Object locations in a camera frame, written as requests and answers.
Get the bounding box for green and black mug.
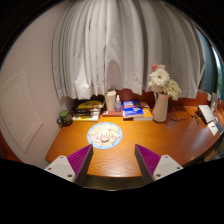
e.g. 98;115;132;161
56;109;74;127

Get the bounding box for white paper sheet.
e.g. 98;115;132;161
207;121;221;137

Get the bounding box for pink computer mouse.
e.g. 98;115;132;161
98;126;113;143

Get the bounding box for white curtain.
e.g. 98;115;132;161
51;0;206;101

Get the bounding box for window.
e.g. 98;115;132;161
196;28;224;101

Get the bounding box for yellow-orange book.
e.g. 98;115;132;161
133;101;154;122

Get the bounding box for blue book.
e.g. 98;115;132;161
121;99;145;118

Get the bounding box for cream lidded tumbler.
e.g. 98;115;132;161
104;89;117;112

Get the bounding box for black cable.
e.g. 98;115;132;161
167;104;193;123

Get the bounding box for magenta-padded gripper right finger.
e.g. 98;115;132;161
134;143;184;185

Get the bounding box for round light-blue mouse pad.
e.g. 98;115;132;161
87;121;124;150

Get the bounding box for red-brown book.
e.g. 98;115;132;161
101;109;124;118

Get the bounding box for clear spray bottle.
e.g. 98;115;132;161
114;94;122;113

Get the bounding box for yellow and white book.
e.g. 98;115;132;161
71;114;101;122

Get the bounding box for cream ceramic vase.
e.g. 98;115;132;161
152;92;170;123

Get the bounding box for black and yellow book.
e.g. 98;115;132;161
75;100;104;110

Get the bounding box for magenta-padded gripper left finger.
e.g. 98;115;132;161
43;143;94;187

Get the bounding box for white flat device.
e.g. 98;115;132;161
197;104;216;124

